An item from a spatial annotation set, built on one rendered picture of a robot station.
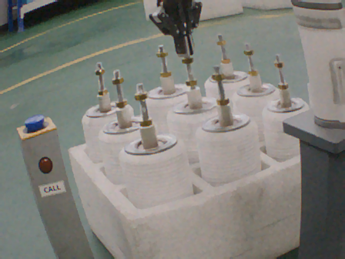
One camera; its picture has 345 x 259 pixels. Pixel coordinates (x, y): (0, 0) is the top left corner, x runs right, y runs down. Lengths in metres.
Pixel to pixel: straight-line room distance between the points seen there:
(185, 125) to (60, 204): 0.26
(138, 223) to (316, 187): 0.28
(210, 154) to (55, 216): 0.27
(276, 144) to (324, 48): 0.34
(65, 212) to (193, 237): 0.20
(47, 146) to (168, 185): 0.19
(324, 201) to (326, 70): 0.18
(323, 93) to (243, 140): 0.26
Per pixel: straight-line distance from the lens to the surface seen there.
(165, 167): 1.04
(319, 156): 0.89
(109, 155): 1.17
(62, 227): 1.09
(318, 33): 0.85
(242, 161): 1.09
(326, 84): 0.87
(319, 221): 0.93
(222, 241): 1.09
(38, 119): 1.05
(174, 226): 1.05
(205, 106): 1.21
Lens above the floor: 0.60
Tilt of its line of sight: 18 degrees down
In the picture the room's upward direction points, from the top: 10 degrees counter-clockwise
